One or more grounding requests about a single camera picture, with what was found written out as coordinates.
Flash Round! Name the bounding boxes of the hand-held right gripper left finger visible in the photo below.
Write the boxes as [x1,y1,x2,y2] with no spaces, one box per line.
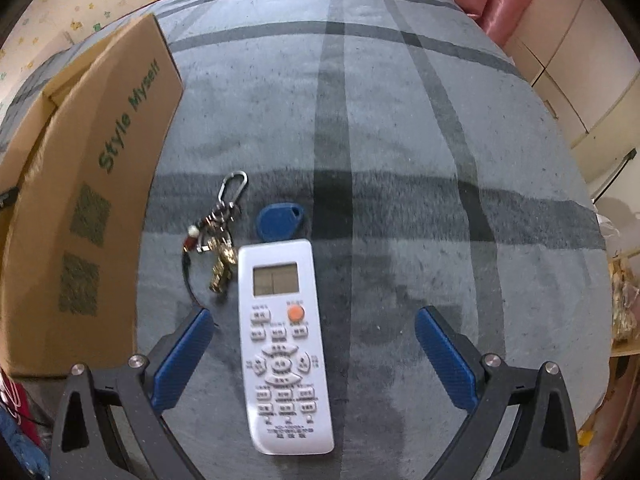
[50,307,215,480]

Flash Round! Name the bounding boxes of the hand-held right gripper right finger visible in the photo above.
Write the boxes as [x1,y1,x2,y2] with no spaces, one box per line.
[415,305,581,480]

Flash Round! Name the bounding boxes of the brown cardboard box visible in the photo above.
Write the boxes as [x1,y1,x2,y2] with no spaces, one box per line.
[0,12,183,378]

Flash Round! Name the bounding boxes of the key bunch with carabiner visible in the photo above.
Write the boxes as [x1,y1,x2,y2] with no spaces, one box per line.
[181,171,249,311]

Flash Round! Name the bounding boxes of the white remote control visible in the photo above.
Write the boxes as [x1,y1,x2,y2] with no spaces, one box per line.
[238,240,335,456]

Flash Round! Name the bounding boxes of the blue key fob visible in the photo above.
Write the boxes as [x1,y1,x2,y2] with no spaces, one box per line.
[256,202,306,239]

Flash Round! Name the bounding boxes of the red cloth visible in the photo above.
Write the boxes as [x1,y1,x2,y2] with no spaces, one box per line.
[0,370,46,441]

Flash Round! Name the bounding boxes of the blue cloth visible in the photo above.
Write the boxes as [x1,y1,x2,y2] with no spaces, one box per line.
[0,405,51,480]

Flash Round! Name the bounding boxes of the clear plastic bag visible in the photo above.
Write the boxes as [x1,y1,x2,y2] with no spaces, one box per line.
[595,210,640,356]

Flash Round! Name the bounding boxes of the grey plaid blanket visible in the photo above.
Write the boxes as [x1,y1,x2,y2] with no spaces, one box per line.
[0,0,613,480]

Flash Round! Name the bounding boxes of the thin black rod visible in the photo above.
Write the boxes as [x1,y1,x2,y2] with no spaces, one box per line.
[594,147,639,202]

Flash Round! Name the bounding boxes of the cream cabinet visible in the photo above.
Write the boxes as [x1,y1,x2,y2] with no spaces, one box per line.
[502,0,640,196]

